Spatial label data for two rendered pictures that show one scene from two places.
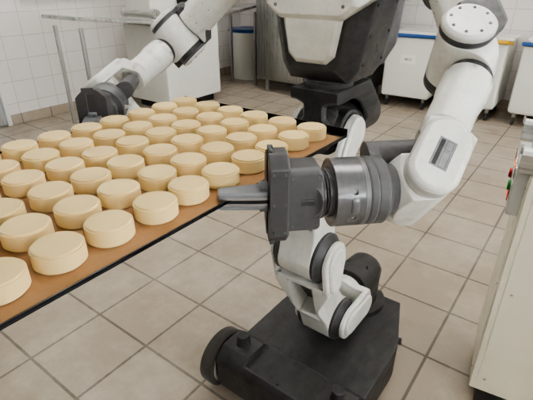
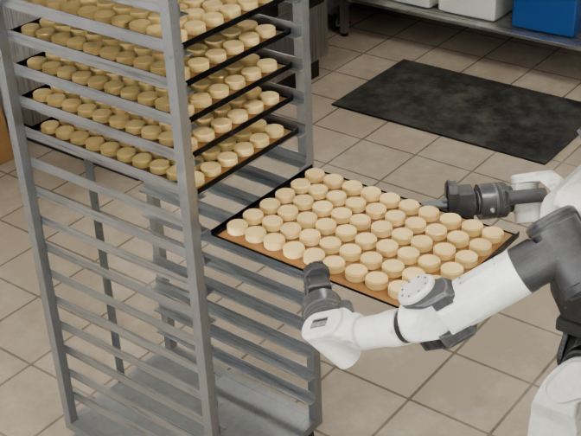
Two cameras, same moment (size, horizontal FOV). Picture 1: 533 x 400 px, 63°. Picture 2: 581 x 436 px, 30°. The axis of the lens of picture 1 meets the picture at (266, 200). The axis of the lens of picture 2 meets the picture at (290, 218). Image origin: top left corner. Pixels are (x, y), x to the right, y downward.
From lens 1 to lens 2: 231 cm
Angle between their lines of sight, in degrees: 78
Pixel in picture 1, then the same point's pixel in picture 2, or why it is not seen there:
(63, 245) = (253, 233)
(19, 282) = (233, 231)
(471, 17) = (415, 286)
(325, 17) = not seen: hidden behind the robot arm
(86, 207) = (286, 230)
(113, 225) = (269, 240)
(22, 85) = not seen: outside the picture
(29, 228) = (268, 221)
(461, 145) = (324, 327)
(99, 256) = (258, 246)
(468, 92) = (373, 320)
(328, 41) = not seen: hidden behind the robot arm
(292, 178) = (306, 279)
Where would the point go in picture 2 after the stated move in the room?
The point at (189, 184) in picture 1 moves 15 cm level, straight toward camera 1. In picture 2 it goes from (311, 253) to (245, 262)
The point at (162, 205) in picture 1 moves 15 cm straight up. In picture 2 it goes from (287, 249) to (284, 191)
